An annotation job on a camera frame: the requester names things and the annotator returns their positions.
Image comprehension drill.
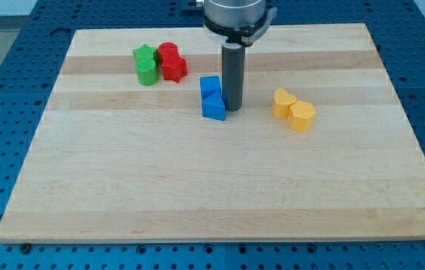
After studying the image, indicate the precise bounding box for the red star block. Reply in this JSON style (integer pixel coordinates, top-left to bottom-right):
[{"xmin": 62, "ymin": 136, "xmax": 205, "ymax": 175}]
[{"xmin": 161, "ymin": 55, "xmax": 188, "ymax": 83}]

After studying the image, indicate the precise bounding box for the yellow heart block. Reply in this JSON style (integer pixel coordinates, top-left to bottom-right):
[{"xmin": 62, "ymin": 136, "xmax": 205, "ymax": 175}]
[{"xmin": 271, "ymin": 88, "xmax": 298, "ymax": 119}]

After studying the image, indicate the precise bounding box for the yellow hexagon block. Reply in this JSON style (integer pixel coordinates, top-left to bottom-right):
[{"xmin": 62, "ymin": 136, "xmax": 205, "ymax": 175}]
[{"xmin": 287, "ymin": 100, "xmax": 316, "ymax": 132}]

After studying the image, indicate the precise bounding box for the green cylinder block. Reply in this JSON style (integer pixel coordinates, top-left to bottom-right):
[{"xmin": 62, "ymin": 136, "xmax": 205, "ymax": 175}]
[{"xmin": 135, "ymin": 58, "xmax": 158, "ymax": 86}]

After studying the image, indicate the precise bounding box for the blue cube block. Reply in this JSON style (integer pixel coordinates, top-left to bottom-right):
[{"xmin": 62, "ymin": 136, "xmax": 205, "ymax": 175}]
[{"xmin": 199, "ymin": 76, "xmax": 221, "ymax": 100}]

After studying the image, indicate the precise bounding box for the blue triangle block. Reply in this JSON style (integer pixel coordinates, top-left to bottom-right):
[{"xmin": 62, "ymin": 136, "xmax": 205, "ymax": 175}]
[{"xmin": 202, "ymin": 91, "xmax": 226, "ymax": 121}]

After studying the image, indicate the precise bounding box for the blue perforated metal base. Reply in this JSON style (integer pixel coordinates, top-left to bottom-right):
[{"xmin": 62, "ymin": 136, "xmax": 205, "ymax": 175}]
[{"xmin": 0, "ymin": 1, "xmax": 425, "ymax": 269}]

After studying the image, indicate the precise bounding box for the red cylinder block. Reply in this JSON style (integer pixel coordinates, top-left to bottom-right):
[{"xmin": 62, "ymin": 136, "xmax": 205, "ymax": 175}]
[{"xmin": 157, "ymin": 42, "xmax": 179, "ymax": 63}]

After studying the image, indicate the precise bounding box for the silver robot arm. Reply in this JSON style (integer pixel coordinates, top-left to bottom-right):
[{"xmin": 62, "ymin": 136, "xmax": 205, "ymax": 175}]
[{"xmin": 196, "ymin": 0, "xmax": 277, "ymax": 49}]

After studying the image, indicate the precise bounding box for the light wooden board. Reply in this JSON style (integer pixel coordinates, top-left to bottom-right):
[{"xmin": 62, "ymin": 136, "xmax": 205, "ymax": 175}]
[{"xmin": 0, "ymin": 23, "xmax": 425, "ymax": 244}]

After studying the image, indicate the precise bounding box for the grey cylindrical pointer tool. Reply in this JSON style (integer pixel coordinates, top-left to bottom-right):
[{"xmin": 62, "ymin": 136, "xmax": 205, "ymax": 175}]
[{"xmin": 221, "ymin": 47, "xmax": 245, "ymax": 112}]

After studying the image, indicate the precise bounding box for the green star block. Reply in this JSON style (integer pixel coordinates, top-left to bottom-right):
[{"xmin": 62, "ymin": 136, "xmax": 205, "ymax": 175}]
[{"xmin": 133, "ymin": 43, "xmax": 159, "ymax": 63}]

